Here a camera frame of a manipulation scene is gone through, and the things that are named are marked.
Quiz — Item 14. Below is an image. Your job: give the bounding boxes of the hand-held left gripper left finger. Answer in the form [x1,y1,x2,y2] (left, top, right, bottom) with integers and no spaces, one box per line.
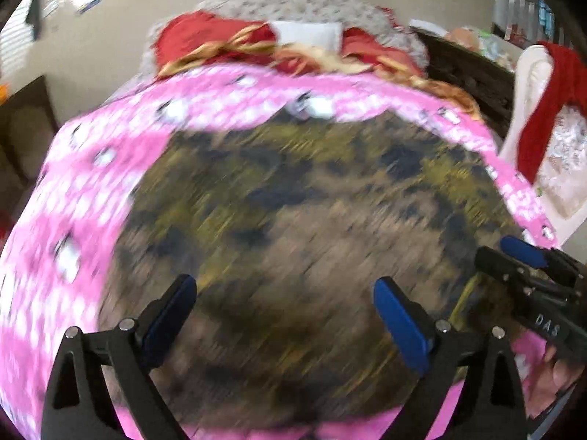
[41,274,198,440]

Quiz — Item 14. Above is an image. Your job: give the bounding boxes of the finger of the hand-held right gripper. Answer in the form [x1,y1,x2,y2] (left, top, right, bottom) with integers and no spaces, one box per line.
[500,236,579,287]
[474,246,579,301]

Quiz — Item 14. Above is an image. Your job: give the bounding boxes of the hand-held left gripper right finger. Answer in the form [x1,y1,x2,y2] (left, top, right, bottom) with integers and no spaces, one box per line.
[373,277,528,440]

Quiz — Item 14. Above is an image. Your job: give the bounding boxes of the brown floral shirt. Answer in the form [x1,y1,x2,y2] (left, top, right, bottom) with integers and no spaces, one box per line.
[98,110,528,432]

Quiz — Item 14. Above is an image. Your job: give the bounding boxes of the person's right hand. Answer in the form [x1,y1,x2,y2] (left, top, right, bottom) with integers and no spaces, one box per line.
[527,344,585,419]

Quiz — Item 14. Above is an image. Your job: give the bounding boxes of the white floral chair cushion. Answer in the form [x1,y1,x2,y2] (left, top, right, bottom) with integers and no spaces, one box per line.
[536,105,587,218]

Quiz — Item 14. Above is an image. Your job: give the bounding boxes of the red cloth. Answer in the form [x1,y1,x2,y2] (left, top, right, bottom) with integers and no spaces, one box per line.
[516,41,587,184]

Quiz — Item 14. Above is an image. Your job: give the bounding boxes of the white chair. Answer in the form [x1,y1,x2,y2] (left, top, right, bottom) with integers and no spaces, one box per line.
[500,45,587,243]

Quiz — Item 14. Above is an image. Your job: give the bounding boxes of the pink penguin blanket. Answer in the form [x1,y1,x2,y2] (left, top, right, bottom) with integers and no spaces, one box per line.
[0,62,565,440]

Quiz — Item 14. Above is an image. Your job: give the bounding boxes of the dark carved wooden cabinet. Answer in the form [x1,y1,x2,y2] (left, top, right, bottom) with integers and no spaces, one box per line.
[410,27,517,140]

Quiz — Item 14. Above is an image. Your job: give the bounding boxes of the red and gold quilt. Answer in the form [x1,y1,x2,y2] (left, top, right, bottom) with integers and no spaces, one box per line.
[158,23,482,120]

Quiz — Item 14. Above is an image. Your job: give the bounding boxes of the pink bag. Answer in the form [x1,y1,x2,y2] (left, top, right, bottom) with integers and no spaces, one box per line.
[442,25,482,52]

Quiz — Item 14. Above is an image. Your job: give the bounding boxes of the dark wooden side cabinet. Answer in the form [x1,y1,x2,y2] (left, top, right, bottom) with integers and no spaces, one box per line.
[0,76,60,212]

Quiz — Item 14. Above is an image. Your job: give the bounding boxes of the metal drying rack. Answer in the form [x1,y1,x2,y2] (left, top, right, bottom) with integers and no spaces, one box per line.
[497,0,565,42]

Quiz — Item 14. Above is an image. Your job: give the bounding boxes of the white paper sheet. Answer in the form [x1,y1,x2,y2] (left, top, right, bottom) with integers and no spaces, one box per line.
[408,18,448,33]

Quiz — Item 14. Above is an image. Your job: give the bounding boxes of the red embroidered heart pillow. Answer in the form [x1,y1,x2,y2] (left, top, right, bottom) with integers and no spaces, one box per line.
[342,27,423,78]

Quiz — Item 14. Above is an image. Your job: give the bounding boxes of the red ruffled heart pillow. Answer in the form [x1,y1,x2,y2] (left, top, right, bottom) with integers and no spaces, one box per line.
[153,11,276,76]

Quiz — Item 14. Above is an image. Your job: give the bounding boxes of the white pillow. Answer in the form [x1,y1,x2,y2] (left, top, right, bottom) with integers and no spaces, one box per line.
[270,21,344,51]

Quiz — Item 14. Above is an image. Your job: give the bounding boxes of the window blinds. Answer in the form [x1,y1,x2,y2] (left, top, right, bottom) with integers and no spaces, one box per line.
[0,7,36,73]

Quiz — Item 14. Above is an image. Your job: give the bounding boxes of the dark hanging cloth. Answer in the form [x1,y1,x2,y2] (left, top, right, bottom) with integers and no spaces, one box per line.
[25,0,43,40]

